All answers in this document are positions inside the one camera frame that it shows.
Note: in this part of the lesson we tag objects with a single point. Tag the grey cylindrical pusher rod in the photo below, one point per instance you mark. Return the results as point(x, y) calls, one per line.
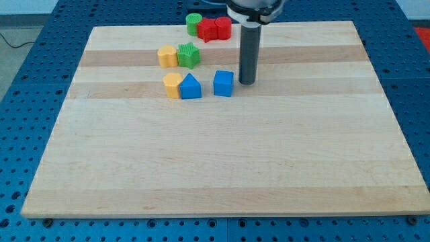
point(249, 52)

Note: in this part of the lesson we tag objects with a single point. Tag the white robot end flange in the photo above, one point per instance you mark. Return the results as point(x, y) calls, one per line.
point(258, 11)

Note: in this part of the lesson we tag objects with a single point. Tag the yellow heart block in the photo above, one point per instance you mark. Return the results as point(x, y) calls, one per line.
point(167, 56)

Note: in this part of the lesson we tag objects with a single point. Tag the yellow hexagon block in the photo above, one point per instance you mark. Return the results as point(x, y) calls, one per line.
point(172, 82)

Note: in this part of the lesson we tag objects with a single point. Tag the red cylinder block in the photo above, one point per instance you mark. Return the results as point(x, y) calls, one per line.
point(224, 28)

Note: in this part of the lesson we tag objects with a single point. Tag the red star block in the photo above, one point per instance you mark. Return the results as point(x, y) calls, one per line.
point(207, 29)

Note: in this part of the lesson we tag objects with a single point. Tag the green cylinder block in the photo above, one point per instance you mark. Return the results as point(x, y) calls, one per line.
point(192, 20)

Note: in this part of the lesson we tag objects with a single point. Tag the blue cube block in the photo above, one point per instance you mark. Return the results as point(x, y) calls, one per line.
point(223, 83)

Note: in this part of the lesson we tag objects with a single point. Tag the green star block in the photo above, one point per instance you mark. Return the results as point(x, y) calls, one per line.
point(188, 55)

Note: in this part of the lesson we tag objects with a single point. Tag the blue triangle block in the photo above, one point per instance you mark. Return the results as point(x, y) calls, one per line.
point(190, 87)

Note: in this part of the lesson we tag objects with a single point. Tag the wooden board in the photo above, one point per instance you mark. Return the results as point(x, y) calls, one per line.
point(313, 136)

